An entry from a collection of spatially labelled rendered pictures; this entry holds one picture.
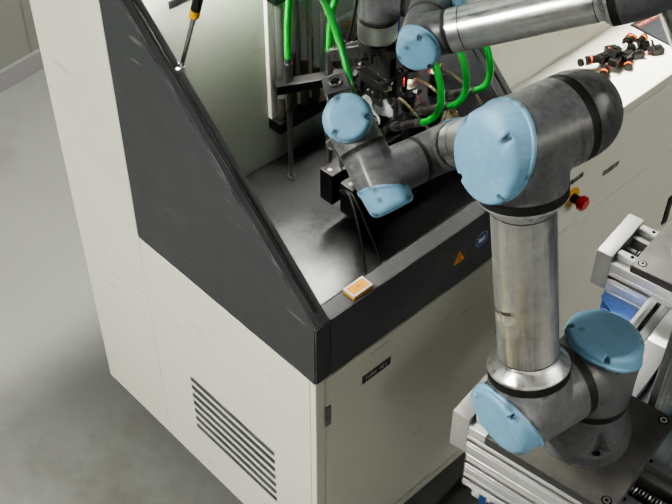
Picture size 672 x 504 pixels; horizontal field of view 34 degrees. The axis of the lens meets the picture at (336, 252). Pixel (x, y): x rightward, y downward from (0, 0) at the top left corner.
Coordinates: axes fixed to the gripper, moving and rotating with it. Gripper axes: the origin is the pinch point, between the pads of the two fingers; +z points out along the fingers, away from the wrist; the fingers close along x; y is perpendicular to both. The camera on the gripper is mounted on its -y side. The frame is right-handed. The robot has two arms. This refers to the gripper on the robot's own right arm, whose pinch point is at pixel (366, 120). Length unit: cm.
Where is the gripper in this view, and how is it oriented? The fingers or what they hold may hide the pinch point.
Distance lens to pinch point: 216.9
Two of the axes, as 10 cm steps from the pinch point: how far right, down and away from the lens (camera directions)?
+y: 6.9, 5.1, -5.2
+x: 7.3, -4.7, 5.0
